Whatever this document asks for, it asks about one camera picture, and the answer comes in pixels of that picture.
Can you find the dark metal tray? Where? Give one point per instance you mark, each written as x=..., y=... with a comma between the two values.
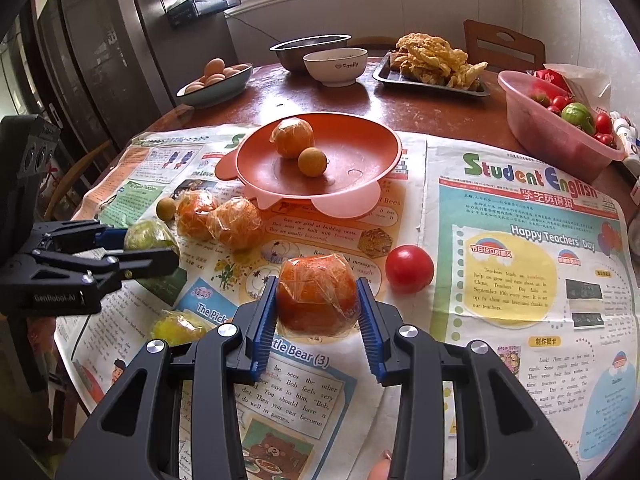
x=384, y=73

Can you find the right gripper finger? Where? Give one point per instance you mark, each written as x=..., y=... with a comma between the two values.
x=79, y=236
x=121, y=266

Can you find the dark refrigerator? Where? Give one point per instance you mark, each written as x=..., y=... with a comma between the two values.
x=102, y=66

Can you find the large orange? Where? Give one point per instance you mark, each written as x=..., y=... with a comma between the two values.
x=317, y=296

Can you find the teal bowl of eggs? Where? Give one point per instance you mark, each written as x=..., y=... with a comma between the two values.
x=218, y=83

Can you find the green citrus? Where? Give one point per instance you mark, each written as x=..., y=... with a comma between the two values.
x=150, y=234

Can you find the green tomato in basin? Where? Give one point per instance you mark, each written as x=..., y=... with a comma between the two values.
x=578, y=115

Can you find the small brown longan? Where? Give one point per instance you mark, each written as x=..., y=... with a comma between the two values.
x=312, y=162

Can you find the orange pink fruit plate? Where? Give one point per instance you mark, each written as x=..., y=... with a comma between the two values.
x=334, y=161

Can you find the yellow-green citrus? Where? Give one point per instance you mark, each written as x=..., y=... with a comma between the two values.
x=180, y=327

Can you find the peeled orange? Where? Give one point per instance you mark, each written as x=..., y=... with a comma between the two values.
x=291, y=136

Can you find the fried dough pile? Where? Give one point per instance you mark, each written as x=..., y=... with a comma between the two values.
x=431, y=60

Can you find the pink plastic basin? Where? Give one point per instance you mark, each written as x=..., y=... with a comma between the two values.
x=547, y=136

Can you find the left newspaper sheet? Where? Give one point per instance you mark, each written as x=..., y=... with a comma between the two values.
x=310, y=414

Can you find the white plastic bag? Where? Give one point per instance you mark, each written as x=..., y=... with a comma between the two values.
x=590, y=86

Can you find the white medicine bottle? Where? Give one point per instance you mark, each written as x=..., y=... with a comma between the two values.
x=628, y=135

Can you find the Student English newspaper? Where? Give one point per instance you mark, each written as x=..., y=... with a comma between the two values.
x=536, y=263

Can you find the red tomato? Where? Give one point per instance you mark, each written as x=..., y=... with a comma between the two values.
x=409, y=269

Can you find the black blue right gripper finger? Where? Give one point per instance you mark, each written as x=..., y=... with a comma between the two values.
x=501, y=431
x=134, y=432

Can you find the wooden chair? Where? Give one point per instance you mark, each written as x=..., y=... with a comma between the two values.
x=502, y=48

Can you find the white ceramic bowl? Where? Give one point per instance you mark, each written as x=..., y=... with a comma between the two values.
x=336, y=68

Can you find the steel mixing bowl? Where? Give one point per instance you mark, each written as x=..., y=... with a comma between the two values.
x=291, y=53

